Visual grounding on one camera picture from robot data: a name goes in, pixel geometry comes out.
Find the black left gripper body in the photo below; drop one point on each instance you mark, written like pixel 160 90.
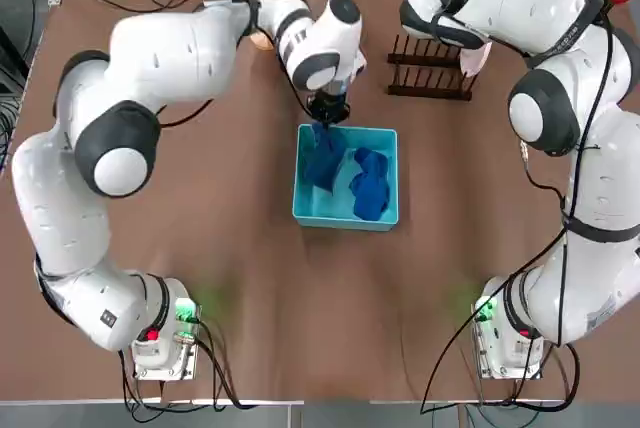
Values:
pixel 327 108

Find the dark blue square rag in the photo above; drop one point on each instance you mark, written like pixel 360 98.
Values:
pixel 325 163

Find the bright blue square rag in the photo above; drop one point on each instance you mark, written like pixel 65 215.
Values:
pixel 370 188

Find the pale round plate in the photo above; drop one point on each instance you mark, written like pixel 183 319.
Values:
pixel 475 62

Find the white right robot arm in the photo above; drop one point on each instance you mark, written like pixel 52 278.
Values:
pixel 565 58

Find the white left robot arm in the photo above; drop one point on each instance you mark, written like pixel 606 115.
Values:
pixel 165 58

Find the dark wooden dish rack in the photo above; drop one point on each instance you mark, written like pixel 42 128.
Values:
pixel 430 90

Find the cyan plastic box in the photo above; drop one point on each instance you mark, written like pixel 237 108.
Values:
pixel 345 222

